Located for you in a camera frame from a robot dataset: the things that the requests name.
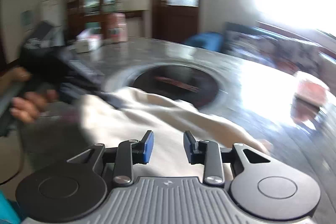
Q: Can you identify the right butterfly print cushion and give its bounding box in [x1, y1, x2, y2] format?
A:
[274, 39, 320, 77]

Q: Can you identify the pink white tissue pack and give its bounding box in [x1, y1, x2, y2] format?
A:
[291, 73, 330, 123]

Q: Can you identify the blue sofa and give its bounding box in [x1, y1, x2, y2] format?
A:
[183, 23, 333, 77]

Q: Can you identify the white refrigerator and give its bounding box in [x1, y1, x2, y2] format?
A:
[39, 0, 63, 27]

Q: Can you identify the grey quilted star tablecloth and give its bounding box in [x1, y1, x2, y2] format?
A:
[16, 39, 335, 223]

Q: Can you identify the white tissue box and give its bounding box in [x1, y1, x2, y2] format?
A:
[75, 28, 102, 53]

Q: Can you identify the cream white sweater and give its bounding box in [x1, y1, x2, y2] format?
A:
[77, 88, 270, 178]

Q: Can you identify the pink cartoon-face bottle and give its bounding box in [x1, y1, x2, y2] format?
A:
[107, 13, 128, 43]

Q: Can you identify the round black induction cooktop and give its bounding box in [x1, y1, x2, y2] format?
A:
[130, 65, 219, 109]

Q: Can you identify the left butterfly print cushion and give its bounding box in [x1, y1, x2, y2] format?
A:
[226, 31, 277, 68]

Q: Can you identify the butterfly print cushion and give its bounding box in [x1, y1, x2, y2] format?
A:
[226, 31, 277, 68]
[274, 39, 320, 77]

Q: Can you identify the left bare hand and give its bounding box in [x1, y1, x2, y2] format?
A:
[1, 67, 58, 123]

